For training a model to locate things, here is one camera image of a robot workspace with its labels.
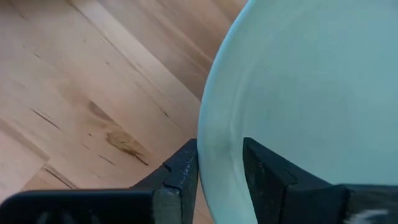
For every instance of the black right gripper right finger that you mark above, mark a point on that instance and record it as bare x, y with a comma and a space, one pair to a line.
280, 199

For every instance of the light blue plate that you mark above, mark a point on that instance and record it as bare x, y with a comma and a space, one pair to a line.
311, 93

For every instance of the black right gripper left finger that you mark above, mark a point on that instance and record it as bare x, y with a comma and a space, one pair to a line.
174, 193

